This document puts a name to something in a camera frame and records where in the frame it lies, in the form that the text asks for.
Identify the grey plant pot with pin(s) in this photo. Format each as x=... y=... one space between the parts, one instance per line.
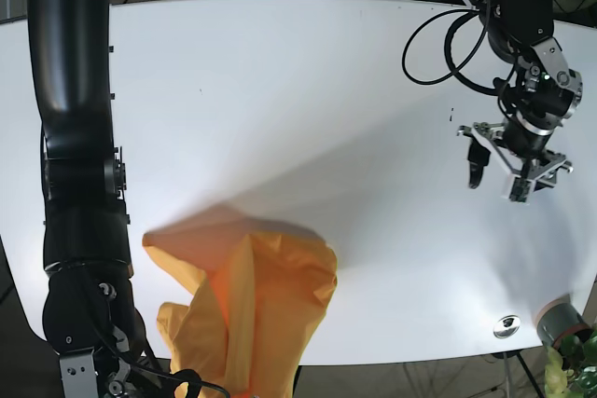
x=559 y=319

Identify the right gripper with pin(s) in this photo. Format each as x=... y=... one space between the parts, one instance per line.
x=113 y=375

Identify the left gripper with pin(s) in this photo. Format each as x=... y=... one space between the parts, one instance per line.
x=536 y=105

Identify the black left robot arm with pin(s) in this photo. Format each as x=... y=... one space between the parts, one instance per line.
x=520 y=33

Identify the right silver table grommet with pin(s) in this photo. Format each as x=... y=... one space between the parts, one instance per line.
x=506 y=326

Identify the green potted plant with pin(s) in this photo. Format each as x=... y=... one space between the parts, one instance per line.
x=570 y=371

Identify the orange T-shirt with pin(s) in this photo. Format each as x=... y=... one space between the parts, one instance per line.
x=257 y=299

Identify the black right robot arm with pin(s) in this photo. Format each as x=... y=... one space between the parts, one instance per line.
x=89 y=317

